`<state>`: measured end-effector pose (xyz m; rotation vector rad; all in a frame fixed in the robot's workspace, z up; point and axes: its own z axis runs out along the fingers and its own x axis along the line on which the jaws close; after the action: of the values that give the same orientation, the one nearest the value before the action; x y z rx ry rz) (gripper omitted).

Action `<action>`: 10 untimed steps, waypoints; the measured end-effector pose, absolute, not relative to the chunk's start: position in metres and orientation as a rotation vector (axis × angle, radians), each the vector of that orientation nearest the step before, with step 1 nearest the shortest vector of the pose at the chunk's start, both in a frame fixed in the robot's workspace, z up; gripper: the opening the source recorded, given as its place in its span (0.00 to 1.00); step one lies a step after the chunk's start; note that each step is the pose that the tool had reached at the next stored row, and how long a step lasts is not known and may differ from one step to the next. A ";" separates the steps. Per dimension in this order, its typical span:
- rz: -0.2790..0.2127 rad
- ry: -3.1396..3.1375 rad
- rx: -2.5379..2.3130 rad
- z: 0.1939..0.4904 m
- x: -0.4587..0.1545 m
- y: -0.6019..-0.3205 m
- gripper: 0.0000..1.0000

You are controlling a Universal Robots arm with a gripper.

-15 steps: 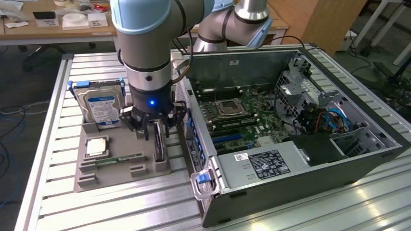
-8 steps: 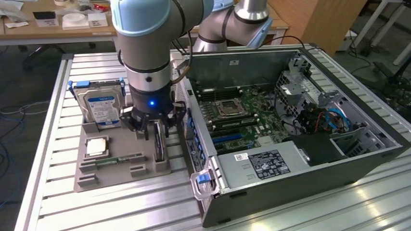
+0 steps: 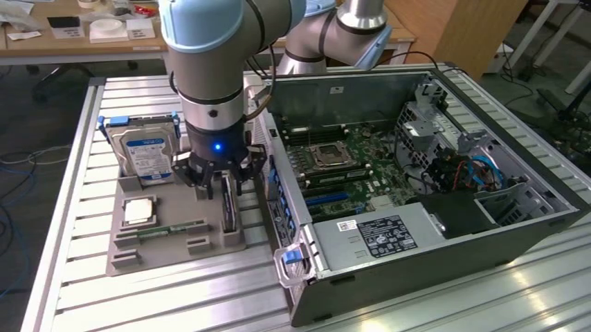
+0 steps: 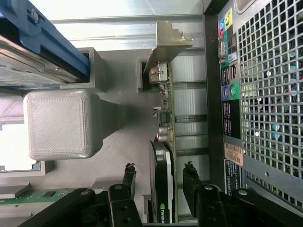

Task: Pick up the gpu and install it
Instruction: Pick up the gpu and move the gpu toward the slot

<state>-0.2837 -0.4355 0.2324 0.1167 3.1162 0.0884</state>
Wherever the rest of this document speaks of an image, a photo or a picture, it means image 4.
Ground green RAM stick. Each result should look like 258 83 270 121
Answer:
0 188 82 204

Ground grey printed parts rack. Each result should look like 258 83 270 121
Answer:
0 47 158 227

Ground black open PC case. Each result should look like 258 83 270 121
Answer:
203 0 303 213

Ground silver CPU chip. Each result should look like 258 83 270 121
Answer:
0 122 42 172

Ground hard disk in blue caddy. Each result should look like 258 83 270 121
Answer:
0 0 92 88

